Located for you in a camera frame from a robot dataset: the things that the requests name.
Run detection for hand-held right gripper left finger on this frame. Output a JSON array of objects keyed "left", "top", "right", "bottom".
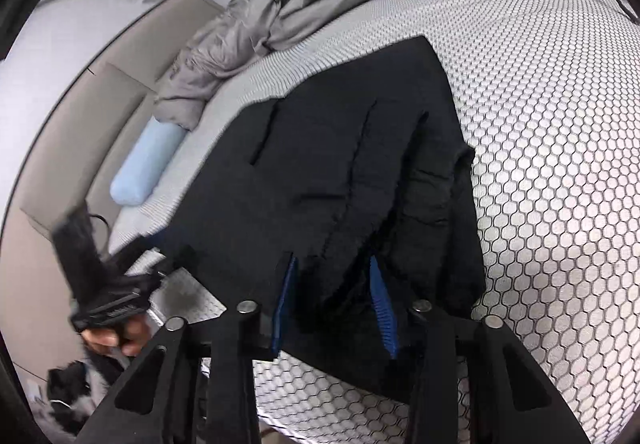
[{"left": 75, "top": 254, "right": 301, "bottom": 444}]

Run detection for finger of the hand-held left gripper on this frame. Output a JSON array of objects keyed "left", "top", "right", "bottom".
[{"left": 107, "top": 233, "right": 169, "bottom": 278}]

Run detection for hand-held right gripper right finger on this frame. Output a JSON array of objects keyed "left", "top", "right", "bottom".
[{"left": 369, "top": 255, "right": 593, "bottom": 444}]

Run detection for black pants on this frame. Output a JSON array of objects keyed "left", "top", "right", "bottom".
[{"left": 160, "top": 35, "right": 487, "bottom": 405}]

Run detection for person's left hand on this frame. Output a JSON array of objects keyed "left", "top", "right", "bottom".
[{"left": 81, "top": 311, "right": 152, "bottom": 358}]

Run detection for light blue bolster pillow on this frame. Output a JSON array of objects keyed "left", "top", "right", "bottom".
[{"left": 110, "top": 118, "right": 188, "bottom": 209}]

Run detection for beige padded headboard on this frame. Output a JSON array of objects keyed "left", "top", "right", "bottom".
[{"left": 10, "top": 0, "right": 226, "bottom": 365}]

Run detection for black white patterned cloth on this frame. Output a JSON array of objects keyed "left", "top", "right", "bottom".
[{"left": 46, "top": 358, "right": 108, "bottom": 437}]

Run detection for light grey duvet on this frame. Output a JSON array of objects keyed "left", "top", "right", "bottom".
[{"left": 155, "top": 0, "right": 381, "bottom": 130}]

